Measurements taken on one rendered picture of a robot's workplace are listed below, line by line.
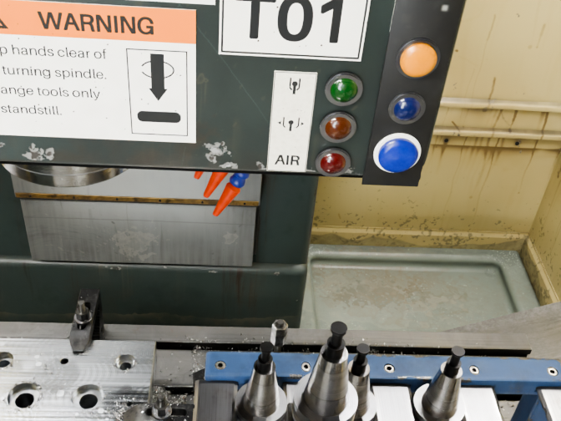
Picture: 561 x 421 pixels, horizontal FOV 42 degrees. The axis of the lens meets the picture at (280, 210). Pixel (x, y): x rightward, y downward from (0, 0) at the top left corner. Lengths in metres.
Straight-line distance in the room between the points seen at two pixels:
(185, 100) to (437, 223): 1.55
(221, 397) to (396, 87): 0.51
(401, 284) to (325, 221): 0.26
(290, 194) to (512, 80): 0.64
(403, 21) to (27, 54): 0.25
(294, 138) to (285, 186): 0.89
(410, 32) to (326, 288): 1.48
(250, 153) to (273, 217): 0.93
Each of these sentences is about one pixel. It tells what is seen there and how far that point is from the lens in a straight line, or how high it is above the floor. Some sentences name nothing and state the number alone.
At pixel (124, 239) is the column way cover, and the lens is 1.49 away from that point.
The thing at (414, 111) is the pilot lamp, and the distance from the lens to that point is 0.54.
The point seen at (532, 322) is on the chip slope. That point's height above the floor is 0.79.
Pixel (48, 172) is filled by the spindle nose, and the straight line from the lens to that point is 0.75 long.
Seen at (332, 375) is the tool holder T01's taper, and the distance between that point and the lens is 0.69.
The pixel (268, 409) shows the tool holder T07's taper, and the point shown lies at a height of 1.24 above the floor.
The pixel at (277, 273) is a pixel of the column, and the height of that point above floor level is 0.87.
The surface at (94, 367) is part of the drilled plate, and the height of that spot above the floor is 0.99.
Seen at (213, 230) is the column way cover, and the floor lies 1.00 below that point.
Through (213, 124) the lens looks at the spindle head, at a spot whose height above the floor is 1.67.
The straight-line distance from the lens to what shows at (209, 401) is 0.92.
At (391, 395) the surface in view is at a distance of 0.95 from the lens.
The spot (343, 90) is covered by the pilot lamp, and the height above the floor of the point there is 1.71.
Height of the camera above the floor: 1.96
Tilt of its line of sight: 40 degrees down
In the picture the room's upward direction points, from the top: 6 degrees clockwise
